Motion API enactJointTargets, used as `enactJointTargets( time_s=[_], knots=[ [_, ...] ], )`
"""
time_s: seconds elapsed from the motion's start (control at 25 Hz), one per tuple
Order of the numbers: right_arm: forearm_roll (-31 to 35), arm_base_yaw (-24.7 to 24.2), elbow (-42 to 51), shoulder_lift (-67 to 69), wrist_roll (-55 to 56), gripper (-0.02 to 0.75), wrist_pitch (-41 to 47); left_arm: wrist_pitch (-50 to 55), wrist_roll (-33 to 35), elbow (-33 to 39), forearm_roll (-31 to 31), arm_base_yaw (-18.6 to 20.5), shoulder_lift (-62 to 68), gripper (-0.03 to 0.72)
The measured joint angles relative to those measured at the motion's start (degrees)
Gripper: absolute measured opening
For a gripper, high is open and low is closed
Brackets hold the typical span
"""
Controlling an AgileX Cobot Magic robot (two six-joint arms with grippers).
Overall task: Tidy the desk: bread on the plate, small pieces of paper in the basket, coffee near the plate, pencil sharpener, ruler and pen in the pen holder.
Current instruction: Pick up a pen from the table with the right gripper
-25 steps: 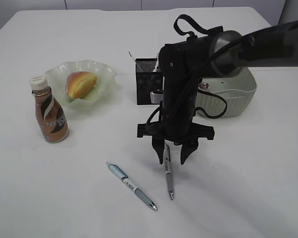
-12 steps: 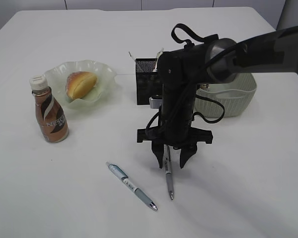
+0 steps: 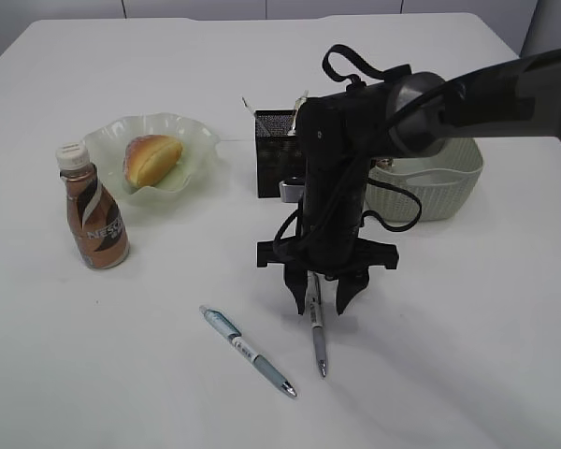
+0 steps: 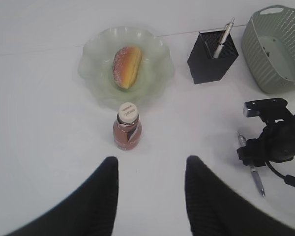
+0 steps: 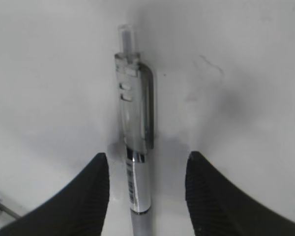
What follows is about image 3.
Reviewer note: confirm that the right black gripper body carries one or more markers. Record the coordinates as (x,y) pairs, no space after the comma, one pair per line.
(329,220)

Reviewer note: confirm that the orange bread roll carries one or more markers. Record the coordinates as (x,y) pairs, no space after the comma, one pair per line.
(148,159)

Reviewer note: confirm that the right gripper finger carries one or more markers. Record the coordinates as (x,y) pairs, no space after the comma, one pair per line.
(349,286)
(296,280)

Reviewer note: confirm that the grey pen with clip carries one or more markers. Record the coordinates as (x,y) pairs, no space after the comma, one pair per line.
(316,316)

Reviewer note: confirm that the green wavy glass plate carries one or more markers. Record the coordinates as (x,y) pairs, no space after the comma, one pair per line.
(107,146)

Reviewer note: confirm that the blue-grey pen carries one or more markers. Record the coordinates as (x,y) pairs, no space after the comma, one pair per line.
(234,336)

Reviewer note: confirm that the white plastic ruler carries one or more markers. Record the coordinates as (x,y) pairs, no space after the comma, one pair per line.
(249,108)

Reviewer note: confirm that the grey-green plastic basket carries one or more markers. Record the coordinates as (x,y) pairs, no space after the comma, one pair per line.
(442,182)

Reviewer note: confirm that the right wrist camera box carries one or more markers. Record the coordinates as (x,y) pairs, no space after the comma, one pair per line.
(291,189)

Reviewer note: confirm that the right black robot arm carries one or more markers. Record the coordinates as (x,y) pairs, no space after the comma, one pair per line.
(394,113)

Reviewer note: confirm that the brown coffee bottle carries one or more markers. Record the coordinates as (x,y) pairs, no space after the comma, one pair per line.
(93,216)

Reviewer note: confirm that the beige and white pen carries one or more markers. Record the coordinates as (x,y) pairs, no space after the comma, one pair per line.
(298,103)

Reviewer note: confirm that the black mesh pen holder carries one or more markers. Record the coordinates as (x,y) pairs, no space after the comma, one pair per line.
(278,156)

